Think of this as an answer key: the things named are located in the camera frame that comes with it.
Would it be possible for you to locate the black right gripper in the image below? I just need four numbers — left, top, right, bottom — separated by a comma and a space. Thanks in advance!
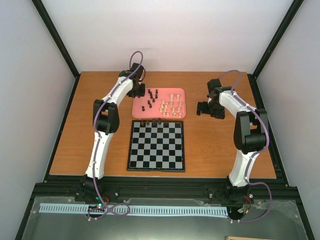
196, 101, 225, 120

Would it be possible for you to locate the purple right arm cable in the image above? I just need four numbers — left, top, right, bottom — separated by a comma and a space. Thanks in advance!
221, 69, 273, 224

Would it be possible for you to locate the black white chess board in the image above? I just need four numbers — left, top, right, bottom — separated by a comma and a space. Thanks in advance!
126, 120, 186, 173

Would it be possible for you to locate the pink plastic tray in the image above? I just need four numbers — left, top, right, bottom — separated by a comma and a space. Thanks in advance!
132, 87, 187, 119

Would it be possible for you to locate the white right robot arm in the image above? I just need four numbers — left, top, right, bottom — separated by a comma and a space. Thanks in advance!
196, 86, 270, 187

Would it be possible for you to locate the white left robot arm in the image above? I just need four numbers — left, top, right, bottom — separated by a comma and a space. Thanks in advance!
82, 65, 146, 202

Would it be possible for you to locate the light blue cable duct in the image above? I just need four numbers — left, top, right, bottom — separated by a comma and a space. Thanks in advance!
38, 203, 228, 218

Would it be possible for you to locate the black aluminium frame base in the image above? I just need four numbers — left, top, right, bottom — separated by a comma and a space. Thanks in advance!
15, 175, 315, 240

